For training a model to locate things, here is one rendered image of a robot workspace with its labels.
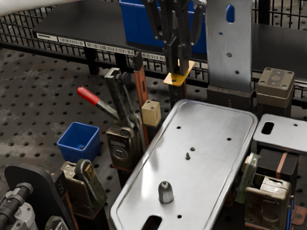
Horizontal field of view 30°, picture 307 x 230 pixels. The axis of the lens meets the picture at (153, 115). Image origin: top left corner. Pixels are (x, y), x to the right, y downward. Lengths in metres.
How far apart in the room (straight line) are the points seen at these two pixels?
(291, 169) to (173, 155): 0.27
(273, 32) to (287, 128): 0.36
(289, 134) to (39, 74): 1.11
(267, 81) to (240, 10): 0.20
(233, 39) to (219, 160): 0.30
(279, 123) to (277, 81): 0.11
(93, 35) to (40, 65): 0.55
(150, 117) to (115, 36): 0.40
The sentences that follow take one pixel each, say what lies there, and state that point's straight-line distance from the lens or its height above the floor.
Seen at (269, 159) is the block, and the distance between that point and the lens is 1.36.
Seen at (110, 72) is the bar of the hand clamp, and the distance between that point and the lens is 1.25.
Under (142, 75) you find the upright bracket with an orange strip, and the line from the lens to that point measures 1.37.
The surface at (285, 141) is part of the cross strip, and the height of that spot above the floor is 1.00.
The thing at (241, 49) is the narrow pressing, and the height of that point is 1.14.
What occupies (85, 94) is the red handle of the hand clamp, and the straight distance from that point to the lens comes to 1.33.
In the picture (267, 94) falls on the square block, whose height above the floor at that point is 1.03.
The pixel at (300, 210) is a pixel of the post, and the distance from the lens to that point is 1.62.
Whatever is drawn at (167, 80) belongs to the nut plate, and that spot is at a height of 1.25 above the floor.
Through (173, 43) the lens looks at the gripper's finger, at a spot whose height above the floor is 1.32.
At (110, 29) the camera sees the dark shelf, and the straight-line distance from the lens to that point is 1.74.
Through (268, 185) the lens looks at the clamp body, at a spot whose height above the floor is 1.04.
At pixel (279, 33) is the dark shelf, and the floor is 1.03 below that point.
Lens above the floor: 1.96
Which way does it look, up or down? 41 degrees down
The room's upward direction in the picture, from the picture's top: 8 degrees counter-clockwise
